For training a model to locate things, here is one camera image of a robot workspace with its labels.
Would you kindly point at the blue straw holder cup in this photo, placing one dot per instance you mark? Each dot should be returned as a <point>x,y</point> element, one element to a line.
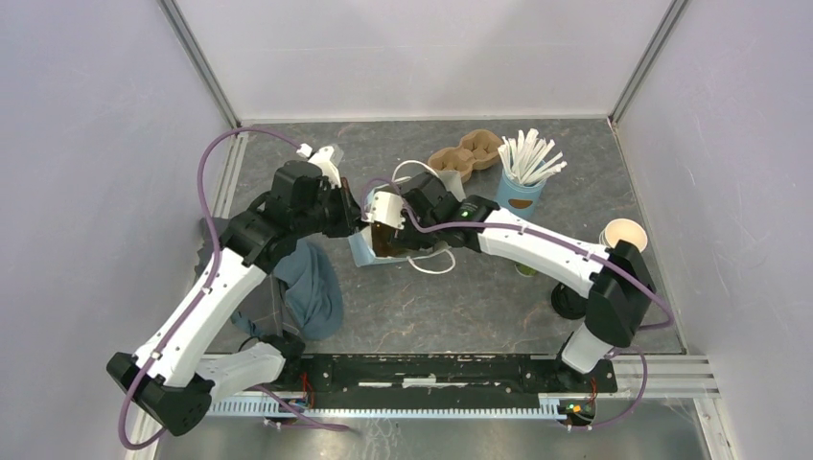
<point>519,199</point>

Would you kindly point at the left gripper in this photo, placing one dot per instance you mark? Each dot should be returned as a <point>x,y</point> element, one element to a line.
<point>351,221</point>

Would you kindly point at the white wrapped straws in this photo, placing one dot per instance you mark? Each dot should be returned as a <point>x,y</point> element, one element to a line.
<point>528,159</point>

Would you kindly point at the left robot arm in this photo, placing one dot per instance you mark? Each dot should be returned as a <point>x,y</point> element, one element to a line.
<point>166,376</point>

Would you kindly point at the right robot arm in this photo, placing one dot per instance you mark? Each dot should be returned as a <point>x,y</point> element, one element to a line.
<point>613,285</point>

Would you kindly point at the stack of black lids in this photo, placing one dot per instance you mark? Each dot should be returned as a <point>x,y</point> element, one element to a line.
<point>567,303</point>

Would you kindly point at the brown cardboard cup carrier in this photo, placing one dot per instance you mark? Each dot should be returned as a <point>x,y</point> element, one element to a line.
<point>477,151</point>

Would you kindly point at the stack of green paper cups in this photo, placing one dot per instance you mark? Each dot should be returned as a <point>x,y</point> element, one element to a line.
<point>624,230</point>

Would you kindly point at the blue cloth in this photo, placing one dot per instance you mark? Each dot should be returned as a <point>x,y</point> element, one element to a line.
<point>302,296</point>

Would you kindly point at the green paper coffee cup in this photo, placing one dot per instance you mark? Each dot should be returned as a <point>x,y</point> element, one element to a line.
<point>525,271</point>

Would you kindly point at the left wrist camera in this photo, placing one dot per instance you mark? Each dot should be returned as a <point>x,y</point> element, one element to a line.
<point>326,158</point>

